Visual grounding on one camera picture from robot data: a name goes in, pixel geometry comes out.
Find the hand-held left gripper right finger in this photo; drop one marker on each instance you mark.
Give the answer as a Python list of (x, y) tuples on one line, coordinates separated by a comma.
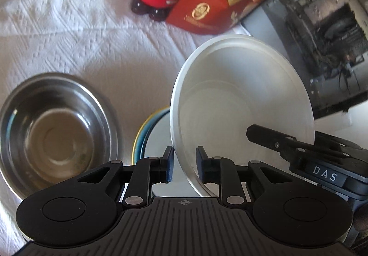
[(201, 167)]

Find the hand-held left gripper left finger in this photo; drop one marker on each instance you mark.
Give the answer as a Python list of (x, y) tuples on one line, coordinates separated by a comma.
[(169, 165)]

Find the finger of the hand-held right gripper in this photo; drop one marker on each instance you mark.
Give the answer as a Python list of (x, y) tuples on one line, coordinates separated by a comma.
[(273, 141), (336, 142)]

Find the blue bowl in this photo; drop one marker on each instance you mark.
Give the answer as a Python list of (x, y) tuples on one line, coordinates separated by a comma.
[(161, 138)]

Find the white bowl with orange print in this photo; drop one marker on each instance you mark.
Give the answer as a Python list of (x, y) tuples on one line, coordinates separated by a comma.
[(238, 95)]

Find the stainless steel bowl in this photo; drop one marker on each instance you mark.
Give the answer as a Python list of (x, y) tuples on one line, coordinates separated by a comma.
[(54, 135)]

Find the white computer case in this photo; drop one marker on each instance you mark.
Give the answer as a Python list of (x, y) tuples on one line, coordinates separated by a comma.
[(325, 43)]

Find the white textured blanket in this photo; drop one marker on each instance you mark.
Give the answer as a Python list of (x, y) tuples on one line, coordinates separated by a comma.
[(72, 37)]

